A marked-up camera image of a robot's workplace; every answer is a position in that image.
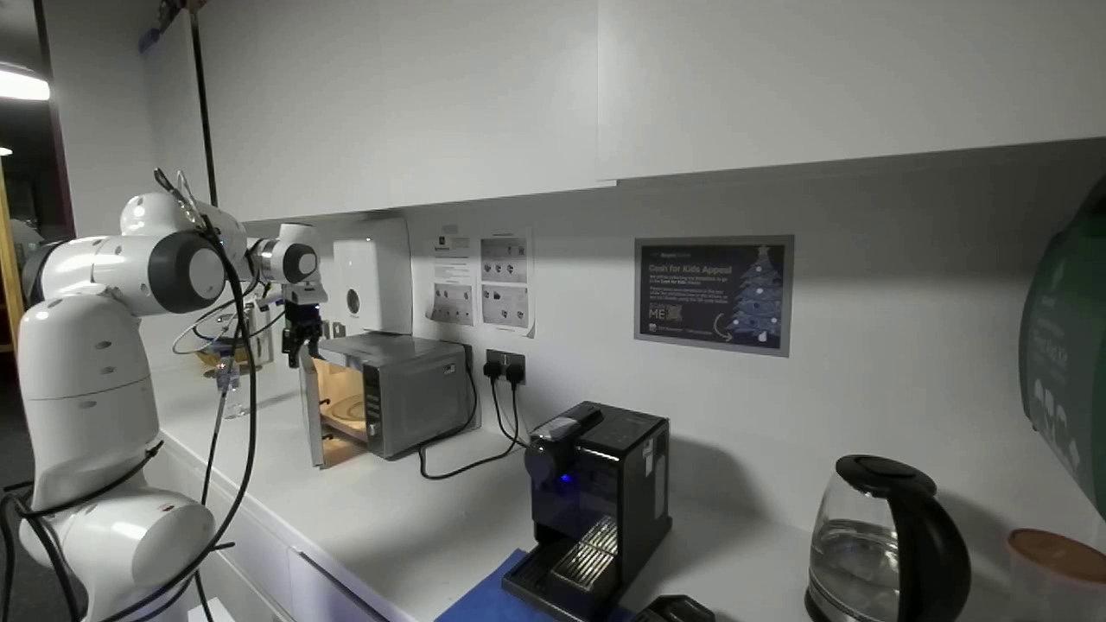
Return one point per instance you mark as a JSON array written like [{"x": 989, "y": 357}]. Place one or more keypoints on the black wall socket with plugs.
[{"x": 505, "y": 366}]

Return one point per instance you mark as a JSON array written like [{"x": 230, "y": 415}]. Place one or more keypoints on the black vertical strip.
[{"x": 204, "y": 105}]

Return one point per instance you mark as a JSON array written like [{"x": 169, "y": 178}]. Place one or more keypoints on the blue mat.
[{"x": 485, "y": 598}]

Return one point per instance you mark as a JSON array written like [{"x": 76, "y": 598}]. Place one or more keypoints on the green sign white text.
[{"x": 1064, "y": 357}]

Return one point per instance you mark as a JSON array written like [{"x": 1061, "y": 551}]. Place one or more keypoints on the white wall cabinet row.
[{"x": 459, "y": 105}]

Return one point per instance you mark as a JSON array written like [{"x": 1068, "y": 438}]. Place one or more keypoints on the silver microwave body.
[{"x": 427, "y": 391}]

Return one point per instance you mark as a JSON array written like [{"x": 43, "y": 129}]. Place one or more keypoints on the black coffee machine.
[{"x": 610, "y": 486}]

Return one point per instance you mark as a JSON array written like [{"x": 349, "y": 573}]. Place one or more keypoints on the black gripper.
[{"x": 300, "y": 320}]

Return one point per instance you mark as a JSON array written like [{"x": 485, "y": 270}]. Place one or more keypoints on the dark framed wall notice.
[{"x": 712, "y": 296}]

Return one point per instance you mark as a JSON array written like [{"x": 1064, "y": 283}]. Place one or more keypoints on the brown cork round lid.
[{"x": 1057, "y": 554}]

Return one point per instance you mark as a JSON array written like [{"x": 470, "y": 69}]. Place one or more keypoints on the white base cabinet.
[{"x": 286, "y": 566}]

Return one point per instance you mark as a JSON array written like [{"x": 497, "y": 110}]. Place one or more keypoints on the yellow wooden post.
[{"x": 8, "y": 264}]

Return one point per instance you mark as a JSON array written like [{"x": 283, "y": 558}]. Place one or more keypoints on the black plastic object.
[{"x": 676, "y": 611}]

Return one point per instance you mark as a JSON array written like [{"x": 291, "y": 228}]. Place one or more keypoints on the ceiling light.
[{"x": 23, "y": 84}]

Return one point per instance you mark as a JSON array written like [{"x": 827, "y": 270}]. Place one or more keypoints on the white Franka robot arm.
[{"x": 86, "y": 383}]

